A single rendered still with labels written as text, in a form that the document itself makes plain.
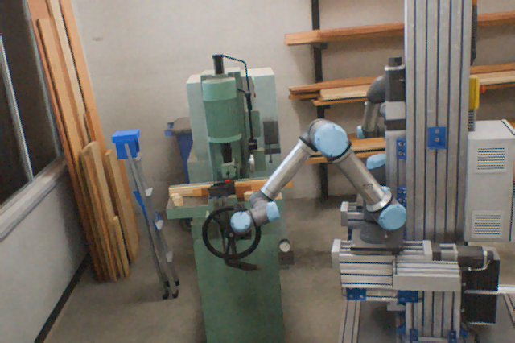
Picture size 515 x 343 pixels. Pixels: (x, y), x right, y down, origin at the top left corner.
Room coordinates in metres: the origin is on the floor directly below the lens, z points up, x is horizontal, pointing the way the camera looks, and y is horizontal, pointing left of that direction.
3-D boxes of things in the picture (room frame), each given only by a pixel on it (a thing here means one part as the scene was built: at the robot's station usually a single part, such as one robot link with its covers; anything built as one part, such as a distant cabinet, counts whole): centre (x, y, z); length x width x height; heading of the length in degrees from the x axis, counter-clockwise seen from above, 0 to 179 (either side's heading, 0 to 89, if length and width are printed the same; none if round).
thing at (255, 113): (2.96, -0.13, 1.23); 0.09 x 0.08 x 0.15; 177
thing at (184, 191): (2.78, 0.07, 0.93); 0.60 x 0.02 x 0.05; 87
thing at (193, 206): (2.65, 0.08, 0.87); 0.61 x 0.30 x 0.06; 87
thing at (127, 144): (3.40, 0.62, 0.58); 0.27 x 0.25 x 1.16; 91
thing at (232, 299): (2.88, 0.03, 0.36); 0.58 x 0.45 x 0.71; 177
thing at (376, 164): (2.65, -0.75, 0.98); 0.13 x 0.12 x 0.14; 88
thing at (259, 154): (2.93, -0.13, 1.02); 0.09 x 0.07 x 0.12; 87
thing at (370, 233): (2.18, -0.60, 0.87); 0.15 x 0.15 x 0.10
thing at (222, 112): (2.76, 0.04, 1.35); 0.18 x 0.18 x 0.31
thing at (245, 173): (3.05, 0.02, 1.16); 0.22 x 0.22 x 0.72; 87
